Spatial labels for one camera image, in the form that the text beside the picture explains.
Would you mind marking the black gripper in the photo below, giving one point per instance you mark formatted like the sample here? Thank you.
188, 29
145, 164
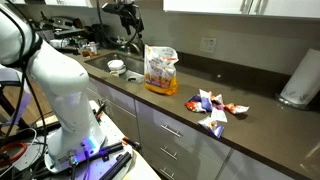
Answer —
128, 16

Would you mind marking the stainless steel sink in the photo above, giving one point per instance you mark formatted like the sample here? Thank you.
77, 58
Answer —
131, 65

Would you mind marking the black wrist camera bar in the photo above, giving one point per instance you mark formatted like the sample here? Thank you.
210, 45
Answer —
115, 8

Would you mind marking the white perforated robot table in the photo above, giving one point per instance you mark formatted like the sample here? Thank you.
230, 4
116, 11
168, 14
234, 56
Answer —
113, 133

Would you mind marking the plain white sachet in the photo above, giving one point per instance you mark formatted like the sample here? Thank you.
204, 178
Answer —
219, 115

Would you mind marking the small white cup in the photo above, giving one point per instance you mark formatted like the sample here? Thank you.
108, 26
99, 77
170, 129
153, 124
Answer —
114, 73

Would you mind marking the black metal rails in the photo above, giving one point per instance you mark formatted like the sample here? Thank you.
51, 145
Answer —
115, 160

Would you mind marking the white upper cabinets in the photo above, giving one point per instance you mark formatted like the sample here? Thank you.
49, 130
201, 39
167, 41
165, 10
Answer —
253, 7

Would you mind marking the red orange sachet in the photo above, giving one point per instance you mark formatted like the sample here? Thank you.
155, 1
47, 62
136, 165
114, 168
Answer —
194, 106

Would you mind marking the orange white snack packet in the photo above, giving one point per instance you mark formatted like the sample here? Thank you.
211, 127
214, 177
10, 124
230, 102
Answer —
160, 71

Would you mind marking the white bowl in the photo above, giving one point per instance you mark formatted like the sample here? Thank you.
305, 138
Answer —
116, 65

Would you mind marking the grey lower cabinet drawers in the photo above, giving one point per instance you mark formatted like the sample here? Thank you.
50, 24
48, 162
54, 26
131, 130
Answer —
173, 146

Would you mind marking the glass jar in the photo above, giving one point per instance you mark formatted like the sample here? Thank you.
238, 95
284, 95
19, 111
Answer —
92, 48

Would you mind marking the chrome faucet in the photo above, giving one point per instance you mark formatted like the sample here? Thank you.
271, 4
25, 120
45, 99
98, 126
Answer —
130, 45

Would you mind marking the dark appliance clutter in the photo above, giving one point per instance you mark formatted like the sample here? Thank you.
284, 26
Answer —
63, 30

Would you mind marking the white pink sachet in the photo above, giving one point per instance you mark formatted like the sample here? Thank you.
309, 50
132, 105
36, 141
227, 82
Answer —
217, 99

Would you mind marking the white wall outlet plate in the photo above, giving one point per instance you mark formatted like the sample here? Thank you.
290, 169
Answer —
208, 44

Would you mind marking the white paper towel roll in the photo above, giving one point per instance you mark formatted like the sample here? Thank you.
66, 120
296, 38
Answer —
301, 80

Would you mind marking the white purple upright sachet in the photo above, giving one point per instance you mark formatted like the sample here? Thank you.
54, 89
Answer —
206, 100

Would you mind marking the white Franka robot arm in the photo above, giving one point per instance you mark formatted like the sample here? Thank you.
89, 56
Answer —
63, 83

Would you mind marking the dark blue sachet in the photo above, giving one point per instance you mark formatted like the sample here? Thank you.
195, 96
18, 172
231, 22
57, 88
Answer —
195, 98

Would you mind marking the red sachet with white end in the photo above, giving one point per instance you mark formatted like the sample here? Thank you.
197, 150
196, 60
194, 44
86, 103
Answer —
236, 108

